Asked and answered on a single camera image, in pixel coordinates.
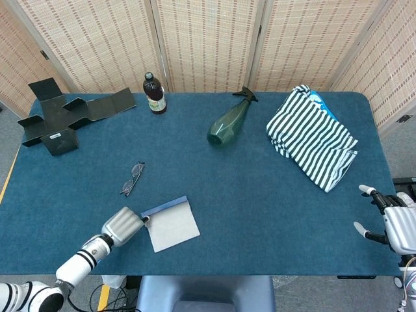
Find light blue printed cloth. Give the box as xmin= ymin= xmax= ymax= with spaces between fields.
xmin=308 ymin=90 xmax=339 ymax=121

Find bamboo folding screen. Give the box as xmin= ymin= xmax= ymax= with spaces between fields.
xmin=0 ymin=0 xmax=416 ymax=131

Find black metal frame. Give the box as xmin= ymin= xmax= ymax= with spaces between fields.
xmin=392 ymin=177 xmax=416 ymax=196

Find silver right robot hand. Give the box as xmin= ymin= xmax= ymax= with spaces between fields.
xmin=353 ymin=184 xmax=416 ymax=254

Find green glass vase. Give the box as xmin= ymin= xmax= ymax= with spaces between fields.
xmin=206 ymin=86 xmax=260 ymax=148

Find blue padded robot base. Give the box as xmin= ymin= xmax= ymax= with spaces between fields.
xmin=135 ymin=275 xmax=276 ymax=312

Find white plastic bag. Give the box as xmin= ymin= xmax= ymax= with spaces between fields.
xmin=101 ymin=274 xmax=127 ymax=289

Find green white striped cloth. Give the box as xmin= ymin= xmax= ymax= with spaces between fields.
xmin=266 ymin=84 xmax=359 ymax=194

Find blue glasses case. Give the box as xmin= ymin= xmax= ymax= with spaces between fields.
xmin=140 ymin=195 xmax=201 ymax=254

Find black floor cable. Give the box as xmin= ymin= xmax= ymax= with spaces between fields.
xmin=66 ymin=284 xmax=137 ymax=312

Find dark red juice bottle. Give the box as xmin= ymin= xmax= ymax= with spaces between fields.
xmin=142 ymin=72 xmax=168 ymax=115

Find black unfolded cardboard box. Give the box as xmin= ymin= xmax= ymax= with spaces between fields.
xmin=17 ymin=77 xmax=138 ymax=157

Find thin metal frame eyeglasses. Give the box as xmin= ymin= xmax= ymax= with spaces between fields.
xmin=119 ymin=161 xmax=146 ymax=198

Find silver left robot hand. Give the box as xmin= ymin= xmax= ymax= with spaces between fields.
xmin=101 ymin=206 xmax=151 ymax=248

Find coloured wrist wire bundle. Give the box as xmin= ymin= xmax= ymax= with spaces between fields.
xmin=398 ymin=256 xmax=416 ymax=308

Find blue felt table cover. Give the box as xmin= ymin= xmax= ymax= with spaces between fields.
xmin=0 ymin=92 xmax=401 ymax=277

